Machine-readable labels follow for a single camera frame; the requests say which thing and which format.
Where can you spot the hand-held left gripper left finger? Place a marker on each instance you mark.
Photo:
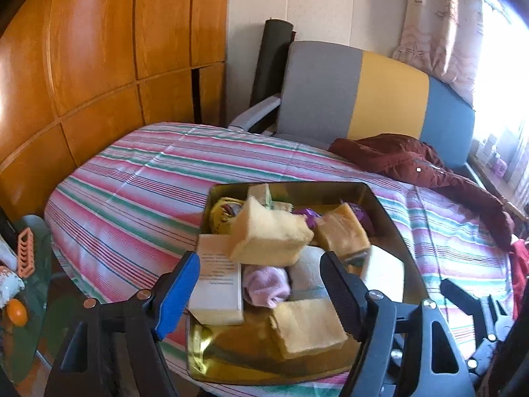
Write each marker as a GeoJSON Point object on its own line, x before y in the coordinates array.
{"type": "Point", "coordinates": [177, 293]}

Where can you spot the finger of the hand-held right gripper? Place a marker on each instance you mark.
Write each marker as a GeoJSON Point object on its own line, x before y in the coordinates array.
{"type": "Point", "coordinates": [458, 295]}
{"type": "Point", "coordinates": [483, 355]}

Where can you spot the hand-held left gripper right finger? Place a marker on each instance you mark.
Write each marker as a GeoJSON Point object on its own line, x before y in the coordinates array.
{"type": "Point", "coordinates": [341, 297]}

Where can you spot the white carton box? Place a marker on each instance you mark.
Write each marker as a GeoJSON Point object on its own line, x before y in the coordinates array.
{"type": "Point", "coordinates": [215, 293]}

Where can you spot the white sock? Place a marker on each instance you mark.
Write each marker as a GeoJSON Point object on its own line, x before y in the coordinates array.
{"type": "Point", "coordinates": [308, 273]}

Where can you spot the yellow foam sponge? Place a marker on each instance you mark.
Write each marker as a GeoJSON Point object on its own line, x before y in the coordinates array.
{"type": "Point", "coordinates": [268, 235]}
{"type": "Point", "coordinates": [343, 231]}
{"type": "Point", "coordinates": [306, 326]}

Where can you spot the pale foam sponge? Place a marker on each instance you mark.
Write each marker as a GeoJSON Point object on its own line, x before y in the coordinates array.
{"type": "Point", "coordinates": [382, 273]}

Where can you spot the pink sock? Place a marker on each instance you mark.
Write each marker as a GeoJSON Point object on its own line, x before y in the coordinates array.
{"type": "Point", "coordinates": [264, 285]}

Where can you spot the gold metal tin tray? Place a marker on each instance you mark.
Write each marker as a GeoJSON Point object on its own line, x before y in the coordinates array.
{"type": "Point", "coordinates": [223, 359]}

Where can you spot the yellow snack packet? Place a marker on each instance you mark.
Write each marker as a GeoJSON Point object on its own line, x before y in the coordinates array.
{"type": "Point", "coordinates": [221, 215]}

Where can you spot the small green white box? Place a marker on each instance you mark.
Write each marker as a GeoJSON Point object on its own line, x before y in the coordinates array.
{"type": "Point", "coordinates": [258, 193]}

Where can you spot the red cloth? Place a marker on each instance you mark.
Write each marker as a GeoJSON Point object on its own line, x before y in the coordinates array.
{"type": "Point", "coordinates": [521, 264]}

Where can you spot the striped bed sheet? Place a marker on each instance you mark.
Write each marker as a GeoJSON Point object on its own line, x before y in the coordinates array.
{"type": "Point", "coordinates": [144, 198]}

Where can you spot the wooden desk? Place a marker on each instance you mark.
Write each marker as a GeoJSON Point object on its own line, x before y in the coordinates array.
{"type": "Point", "coordinates": [514, 204]}

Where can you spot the purple box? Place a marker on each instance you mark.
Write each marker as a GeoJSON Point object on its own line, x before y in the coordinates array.
{"type": "Point", "coordinates": [501, 168]}

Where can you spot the glass side table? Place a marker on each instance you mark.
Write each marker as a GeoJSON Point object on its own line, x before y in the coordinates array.
{"type": "Point", "coordinates": [41, 297]}

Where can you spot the maroon padded jacket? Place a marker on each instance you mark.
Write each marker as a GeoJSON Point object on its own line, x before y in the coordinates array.
{"type": "Point", "coordinates": [413, 161]}

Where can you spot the small white drawer box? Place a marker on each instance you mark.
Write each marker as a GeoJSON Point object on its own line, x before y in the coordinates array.
{"type": "Point", "coordinates": [487, 149]}

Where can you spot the salmon plastic holder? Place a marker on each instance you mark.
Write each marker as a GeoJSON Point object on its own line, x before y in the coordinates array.
{"type": "Point", "coordinates": [25, 256]}

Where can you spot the orange fruit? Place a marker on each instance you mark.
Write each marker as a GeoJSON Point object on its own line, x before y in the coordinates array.
{"type": "Point", "coordinates": [17, 313]}

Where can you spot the white snack packet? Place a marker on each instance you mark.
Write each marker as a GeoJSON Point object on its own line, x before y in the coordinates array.
{"type": "Point", "coordinates": [10, 287]}

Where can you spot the white tube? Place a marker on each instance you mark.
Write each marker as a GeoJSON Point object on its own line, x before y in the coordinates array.
{"type": "Point", "coordinates": [6, 254]}

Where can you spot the grey chair armrest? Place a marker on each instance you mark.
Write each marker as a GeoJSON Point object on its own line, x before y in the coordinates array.
{"type": "Point", "coordinates": [256, 111]}

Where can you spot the tricolour padded headboard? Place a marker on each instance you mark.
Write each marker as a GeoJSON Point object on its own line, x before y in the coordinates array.
{"type": "Point", "coordinates": [322, 91]}

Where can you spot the dark rolled mat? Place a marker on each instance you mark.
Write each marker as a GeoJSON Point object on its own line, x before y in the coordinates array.
{"type": "Point", "coordinates": [270, 58]}

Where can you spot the orange wooden wardrobe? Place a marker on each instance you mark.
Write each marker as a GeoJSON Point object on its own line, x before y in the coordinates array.
{"type": "Point", "coordinates": [103, 49]}

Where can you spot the pink patterned cloth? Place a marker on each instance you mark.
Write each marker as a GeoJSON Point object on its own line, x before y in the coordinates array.
{"type": "Point", "coordinates": [442, 29]}

